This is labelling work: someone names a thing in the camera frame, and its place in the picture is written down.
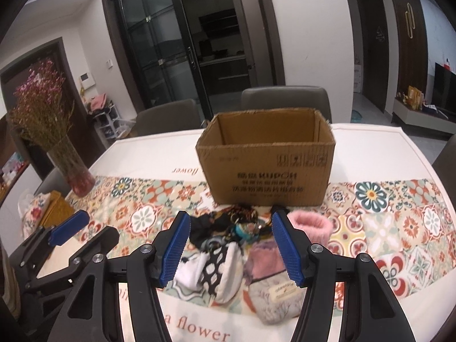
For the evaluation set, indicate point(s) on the white television cabinet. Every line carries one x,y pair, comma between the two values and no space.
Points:
416,119

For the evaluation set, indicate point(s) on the grey floral pink-lined slipper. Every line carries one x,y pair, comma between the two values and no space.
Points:
274,301

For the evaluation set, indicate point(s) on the black television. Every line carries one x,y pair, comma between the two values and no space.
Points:
447,89

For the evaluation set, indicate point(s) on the grey dining chair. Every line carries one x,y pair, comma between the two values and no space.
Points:
50,182
167,117
285,98
447,162

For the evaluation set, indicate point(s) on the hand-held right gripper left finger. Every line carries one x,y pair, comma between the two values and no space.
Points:
174,253

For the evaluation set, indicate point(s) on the dark plain door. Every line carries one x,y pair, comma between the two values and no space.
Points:
372,60

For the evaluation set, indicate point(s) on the pink cloth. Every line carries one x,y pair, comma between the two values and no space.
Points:
98,102

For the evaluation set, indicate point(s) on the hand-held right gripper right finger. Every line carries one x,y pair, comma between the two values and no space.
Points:
286,253

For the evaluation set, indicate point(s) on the brown cardboard box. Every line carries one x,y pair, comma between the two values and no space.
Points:
263,171

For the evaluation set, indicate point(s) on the glass vase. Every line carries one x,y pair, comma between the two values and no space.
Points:
76,178

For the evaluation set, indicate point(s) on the black white polka dot sock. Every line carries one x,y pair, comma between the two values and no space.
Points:
213,270

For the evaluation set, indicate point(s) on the yellow box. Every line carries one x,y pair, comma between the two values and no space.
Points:
57,206

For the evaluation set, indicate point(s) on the black framed glass sliding door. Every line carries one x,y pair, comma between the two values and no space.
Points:
153,42

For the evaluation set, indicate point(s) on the patterned floral tablecloth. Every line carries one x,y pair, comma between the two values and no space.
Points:
374,194

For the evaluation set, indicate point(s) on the yellow packet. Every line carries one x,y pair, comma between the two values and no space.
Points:
414,97

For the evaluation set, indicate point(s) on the white shelf rack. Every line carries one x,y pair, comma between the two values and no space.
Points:
107,124

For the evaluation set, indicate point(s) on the black cloth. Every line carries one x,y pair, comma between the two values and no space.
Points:
203,229

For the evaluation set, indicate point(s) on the teal hair scrunchie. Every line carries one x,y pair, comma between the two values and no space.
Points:
245,234

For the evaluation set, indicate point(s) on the white wall intercom panel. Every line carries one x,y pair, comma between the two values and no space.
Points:
87,80

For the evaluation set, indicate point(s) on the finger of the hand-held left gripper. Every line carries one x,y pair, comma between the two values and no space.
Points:
94,244
67,228

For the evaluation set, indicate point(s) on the pink fuzzy sock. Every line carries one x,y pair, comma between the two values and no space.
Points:
313,226

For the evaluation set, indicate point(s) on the glass vase dried pink flowers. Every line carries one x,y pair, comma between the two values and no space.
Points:
17,78

